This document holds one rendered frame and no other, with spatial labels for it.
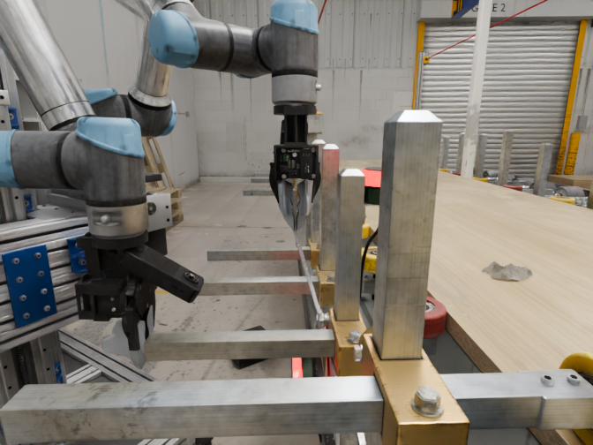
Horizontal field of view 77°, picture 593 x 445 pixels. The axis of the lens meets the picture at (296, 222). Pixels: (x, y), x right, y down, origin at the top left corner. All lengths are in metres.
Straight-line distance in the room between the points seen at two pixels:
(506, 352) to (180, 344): 0.43
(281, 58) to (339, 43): 8.09
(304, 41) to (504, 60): 8.86
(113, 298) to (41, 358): 0.73
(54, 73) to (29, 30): 0.06
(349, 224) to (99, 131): 0.35
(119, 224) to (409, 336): 0.37
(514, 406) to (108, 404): 0.31
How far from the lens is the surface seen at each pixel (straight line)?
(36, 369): 1.30
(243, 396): 0.32
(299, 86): 0.61
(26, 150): 0.57
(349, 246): 0.56
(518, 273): 0.79
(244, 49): 0.67
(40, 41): 0.72
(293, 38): 0.62
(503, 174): 2.29
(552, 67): 9.86
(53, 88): 0.70
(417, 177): 0.30
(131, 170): 0.52
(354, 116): 8.53
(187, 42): 0.62
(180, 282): 0.54
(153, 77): 1.11
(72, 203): 1.21
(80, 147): 0.53
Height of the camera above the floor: 1.16
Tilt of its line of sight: 14 degrees down
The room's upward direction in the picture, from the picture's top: straight up
